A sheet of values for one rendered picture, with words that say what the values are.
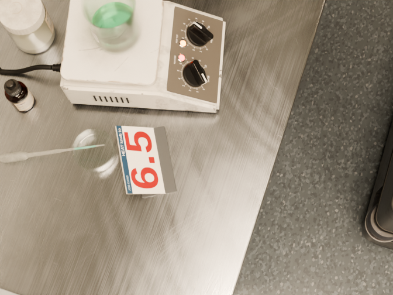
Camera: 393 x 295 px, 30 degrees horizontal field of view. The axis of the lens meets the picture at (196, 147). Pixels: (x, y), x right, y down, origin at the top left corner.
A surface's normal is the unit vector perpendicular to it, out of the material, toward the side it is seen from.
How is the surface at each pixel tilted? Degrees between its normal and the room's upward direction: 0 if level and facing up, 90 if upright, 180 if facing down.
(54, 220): 0
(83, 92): 90
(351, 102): 0
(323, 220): 0
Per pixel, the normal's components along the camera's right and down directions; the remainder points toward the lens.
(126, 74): -0.04, -0.28
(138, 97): -0.08, 0.96
